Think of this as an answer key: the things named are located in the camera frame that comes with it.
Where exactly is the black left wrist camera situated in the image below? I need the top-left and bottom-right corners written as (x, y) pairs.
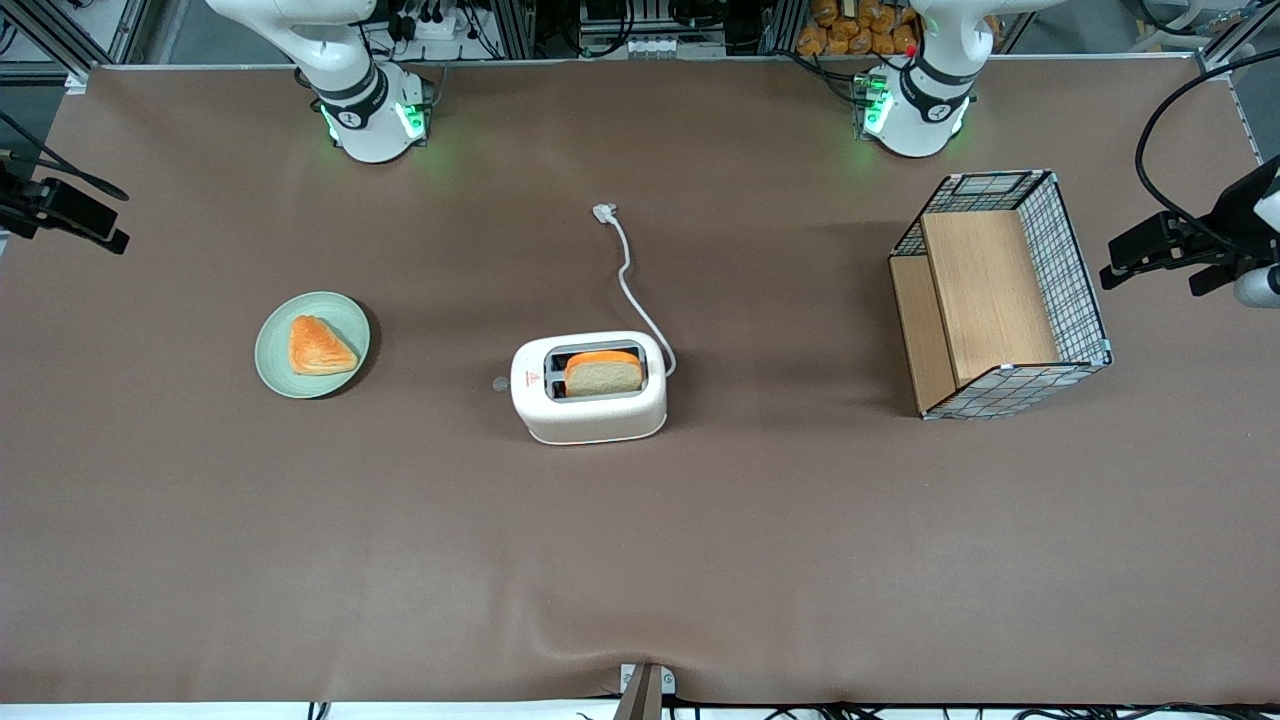
top-left (1188, 262), bottom-right (1243, 298)

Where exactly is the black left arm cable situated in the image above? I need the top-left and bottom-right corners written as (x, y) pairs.
top-left (1134, 48), bottom-right (1280, 256)

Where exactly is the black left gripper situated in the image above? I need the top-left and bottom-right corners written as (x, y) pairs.
top-left (1099, 155), bottom-right (1280, 292)

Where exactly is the triangular golden pastry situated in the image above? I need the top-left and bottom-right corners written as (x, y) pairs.
top-left (288, 315), bottom-right (359, 377)

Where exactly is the bag of orange buns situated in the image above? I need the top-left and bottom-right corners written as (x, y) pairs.
top-left (797, 0), bottom-right (921, 57)

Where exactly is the brown table mat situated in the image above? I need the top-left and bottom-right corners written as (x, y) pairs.
top-left (0, 55), bottom-right (1280, 707)

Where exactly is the bread slice with orange crust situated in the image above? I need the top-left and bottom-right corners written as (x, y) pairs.
top-left (563, 349), bottom-right (644, 397)

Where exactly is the white toaster power cable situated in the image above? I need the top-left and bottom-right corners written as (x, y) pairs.
top-left (592, 203), bottom-right (678, 378)

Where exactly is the pale green round plate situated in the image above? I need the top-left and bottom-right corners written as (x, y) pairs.
top-left (254, 291), bottom-right (372, 400)

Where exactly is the wire basket with wooden panels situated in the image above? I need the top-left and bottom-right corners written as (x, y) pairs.
top-left (888, 169), bottom-right (1113, 421)

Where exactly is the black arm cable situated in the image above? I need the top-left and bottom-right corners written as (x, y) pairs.
top-left (1134, 48), bottom-right (1280, 256)
top-left (0, 113), bottom-right (131, 201)

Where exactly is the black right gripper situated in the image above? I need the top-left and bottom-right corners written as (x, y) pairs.
top-left (0, 176), bottom-right (132, 256)

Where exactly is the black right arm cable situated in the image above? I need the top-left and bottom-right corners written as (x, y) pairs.
top-left (0, 113), bottom-right (131, 201)

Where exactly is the white power strip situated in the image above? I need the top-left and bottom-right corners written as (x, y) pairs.
top-left (393, 8), bottom-right (463, 43)

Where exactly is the aluminium frame post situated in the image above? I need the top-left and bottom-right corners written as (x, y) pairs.
top-left (0, 0), bottom-right (151, 83)
top-left (1195, 0), bottom-right (1280, 73)

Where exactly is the white two-slot toaster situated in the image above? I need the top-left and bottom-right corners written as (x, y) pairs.
top-left (510, 330), bottom-right (669, 446)

